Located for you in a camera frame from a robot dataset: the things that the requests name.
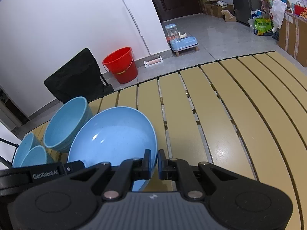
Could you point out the black folding chair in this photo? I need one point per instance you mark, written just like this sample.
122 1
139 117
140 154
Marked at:
79 77

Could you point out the open cardboard boxes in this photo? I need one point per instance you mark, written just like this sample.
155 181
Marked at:
219 9

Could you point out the shallow blue plate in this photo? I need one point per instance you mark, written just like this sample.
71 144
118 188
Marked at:
114 135

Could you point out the small blue bowl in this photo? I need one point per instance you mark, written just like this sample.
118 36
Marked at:
37 156

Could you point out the red plastic bucket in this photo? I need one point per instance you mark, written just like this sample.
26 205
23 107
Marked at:
121 64

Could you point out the green bag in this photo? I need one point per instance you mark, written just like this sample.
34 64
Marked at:
263 27

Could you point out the large blue bowl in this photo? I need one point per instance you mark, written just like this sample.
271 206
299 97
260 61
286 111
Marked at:
66 123

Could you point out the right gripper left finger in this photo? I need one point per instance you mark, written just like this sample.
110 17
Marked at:
130 176

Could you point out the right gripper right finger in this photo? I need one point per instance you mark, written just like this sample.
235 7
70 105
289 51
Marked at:
183 174

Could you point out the black camera tripod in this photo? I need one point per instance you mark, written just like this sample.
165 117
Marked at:
8 152

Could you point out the white plastic bag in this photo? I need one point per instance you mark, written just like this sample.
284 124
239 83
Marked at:
277 11

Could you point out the flat mop with metal handle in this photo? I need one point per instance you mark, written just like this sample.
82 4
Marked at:
151 60

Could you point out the blue pet feeder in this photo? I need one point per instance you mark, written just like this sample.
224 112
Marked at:
179 42

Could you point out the large cardboard box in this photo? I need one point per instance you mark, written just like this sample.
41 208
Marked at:
292 37

